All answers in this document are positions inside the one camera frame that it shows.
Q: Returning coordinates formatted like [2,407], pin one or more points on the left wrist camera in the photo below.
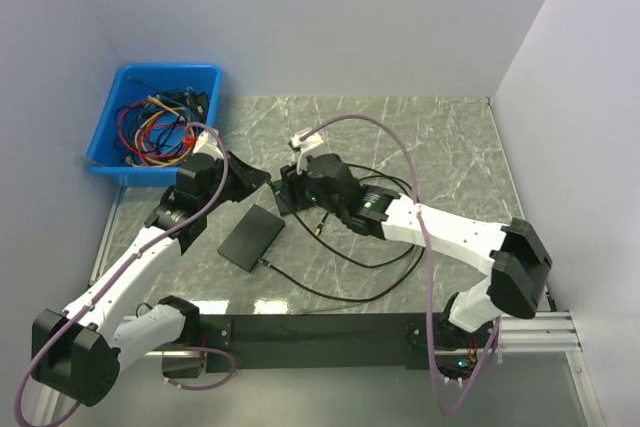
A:
[207,143]

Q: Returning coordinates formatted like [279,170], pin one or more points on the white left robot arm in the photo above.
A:
[81,351]

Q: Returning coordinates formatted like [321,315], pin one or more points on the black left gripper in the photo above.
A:
[248,177]

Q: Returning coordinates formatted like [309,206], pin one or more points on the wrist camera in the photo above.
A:
[304,145]
[207,143]

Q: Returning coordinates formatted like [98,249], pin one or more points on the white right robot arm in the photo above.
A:
[512,258]

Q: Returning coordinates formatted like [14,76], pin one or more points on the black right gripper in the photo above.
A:
[296,197]

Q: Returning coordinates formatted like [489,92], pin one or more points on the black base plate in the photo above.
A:
[280,341]

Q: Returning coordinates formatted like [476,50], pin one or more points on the aluminium rail frame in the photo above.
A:
[546,332]

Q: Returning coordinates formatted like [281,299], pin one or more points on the blue plastic bin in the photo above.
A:
[143,134]

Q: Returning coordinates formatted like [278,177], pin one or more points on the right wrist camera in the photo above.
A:
[304,145]

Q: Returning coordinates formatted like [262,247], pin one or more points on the black network switch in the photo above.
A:
[288,197]
[251,238]

